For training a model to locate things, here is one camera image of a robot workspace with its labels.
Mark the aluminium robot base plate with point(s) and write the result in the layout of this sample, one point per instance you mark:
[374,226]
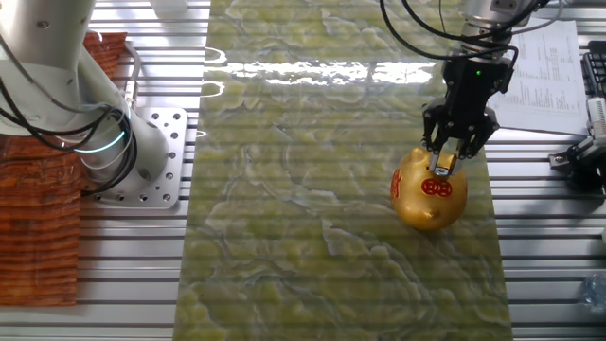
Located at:
[179,144]

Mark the brown wood-grain board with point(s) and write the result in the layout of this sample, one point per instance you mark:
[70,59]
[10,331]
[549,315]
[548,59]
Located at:
[38,237]

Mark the golden piggy bank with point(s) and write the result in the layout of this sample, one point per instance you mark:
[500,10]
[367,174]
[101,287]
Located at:
[426,208]

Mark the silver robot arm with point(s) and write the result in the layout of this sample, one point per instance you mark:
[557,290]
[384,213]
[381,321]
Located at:
[42,71]

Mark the translucent plastic tray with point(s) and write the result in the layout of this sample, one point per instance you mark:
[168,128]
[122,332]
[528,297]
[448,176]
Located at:
[168,5]

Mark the black keyboard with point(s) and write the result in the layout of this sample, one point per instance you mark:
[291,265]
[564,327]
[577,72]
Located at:
[597,66]

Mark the clear plastic water bottle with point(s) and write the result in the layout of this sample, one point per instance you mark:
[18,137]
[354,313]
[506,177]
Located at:
[596,291]

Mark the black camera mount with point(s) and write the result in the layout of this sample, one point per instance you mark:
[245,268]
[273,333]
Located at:
[584,180]

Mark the green marble pattern mat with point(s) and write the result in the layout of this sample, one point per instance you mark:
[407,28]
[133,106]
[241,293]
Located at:
[284,189]

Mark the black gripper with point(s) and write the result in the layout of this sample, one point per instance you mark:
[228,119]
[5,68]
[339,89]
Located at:
[473,90]

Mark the printed paper sheet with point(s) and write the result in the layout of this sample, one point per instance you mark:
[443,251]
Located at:
[549,95]

